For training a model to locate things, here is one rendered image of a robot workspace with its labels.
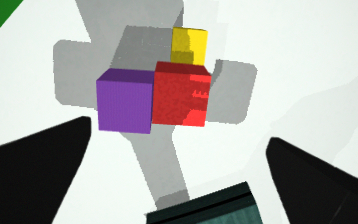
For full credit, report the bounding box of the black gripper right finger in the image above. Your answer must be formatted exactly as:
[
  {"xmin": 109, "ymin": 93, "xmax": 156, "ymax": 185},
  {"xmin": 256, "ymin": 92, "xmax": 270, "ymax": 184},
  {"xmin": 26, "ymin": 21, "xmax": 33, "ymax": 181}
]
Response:
[{"xmin": 265, "ymin": 136, "xmax": 358, "ymax": 224}]

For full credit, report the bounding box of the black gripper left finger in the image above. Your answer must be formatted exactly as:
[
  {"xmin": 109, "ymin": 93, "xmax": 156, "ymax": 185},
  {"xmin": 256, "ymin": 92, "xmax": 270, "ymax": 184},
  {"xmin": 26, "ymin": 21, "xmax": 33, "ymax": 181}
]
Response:
[{"xmin": 0, "ymin": 116, "xmax": 92, "ymax": 224}]

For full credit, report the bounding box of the yellow block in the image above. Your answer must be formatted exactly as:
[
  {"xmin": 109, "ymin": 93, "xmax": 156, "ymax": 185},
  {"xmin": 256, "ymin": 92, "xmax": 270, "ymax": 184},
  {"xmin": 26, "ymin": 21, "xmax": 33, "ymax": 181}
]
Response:
[{"xmin": 170, "ymin": 27, "xmax": 208, "ymax": 65}]

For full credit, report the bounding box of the purple block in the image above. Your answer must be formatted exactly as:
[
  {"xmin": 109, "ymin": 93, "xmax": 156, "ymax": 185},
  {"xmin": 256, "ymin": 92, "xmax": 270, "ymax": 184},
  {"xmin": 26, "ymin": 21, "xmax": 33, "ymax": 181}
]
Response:
[{"xmin": 96, "ymin": 68, "xmax": 155, "ymax": 134}]

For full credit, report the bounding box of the red block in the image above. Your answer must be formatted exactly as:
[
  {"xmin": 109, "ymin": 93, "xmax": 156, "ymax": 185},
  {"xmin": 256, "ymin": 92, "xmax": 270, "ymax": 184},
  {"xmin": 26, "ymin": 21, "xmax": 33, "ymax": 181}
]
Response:
[{"xmin": 152, "ymin": 61, "xmax": 212, "ymax": 127}]

